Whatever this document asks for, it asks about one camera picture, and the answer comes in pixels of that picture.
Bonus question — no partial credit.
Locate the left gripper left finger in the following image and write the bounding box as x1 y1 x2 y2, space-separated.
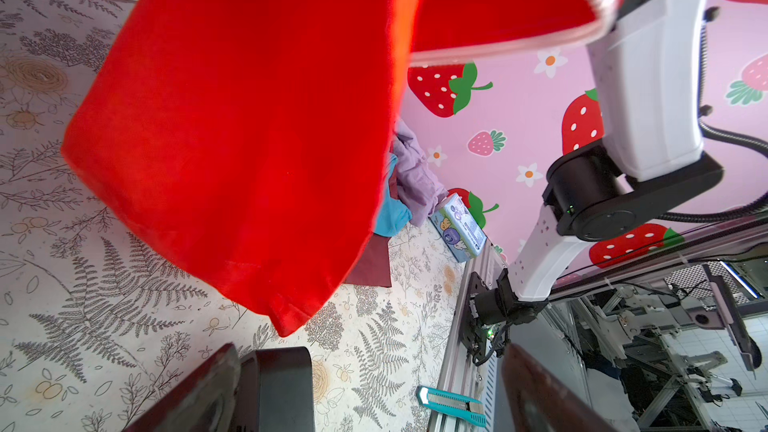
126 343 240 432

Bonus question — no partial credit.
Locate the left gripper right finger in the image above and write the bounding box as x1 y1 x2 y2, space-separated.
501 344 615 432

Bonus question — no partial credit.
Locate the red rainbow striped cloth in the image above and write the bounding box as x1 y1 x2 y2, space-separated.
61 0 621 337

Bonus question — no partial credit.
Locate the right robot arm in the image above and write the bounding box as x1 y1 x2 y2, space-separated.
462 0 767 327

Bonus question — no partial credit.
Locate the teal blue cloth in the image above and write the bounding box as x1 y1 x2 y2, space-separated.
373 153 412 238

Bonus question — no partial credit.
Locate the lavender cloth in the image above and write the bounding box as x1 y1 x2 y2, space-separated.
392 119 448 227

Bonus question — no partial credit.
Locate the teal utility knife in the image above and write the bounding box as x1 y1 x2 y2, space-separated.
415 385 487 428

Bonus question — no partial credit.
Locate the black alarm clock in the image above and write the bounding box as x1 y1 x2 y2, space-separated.
230 346 315 432

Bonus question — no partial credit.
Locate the tissue pack with cartoon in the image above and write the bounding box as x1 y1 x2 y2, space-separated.
429 194 487 263

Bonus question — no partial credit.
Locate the maroon shirt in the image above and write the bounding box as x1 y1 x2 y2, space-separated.
344 234 392 288

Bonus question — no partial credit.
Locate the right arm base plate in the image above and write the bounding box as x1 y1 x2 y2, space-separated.
459 269 512 367

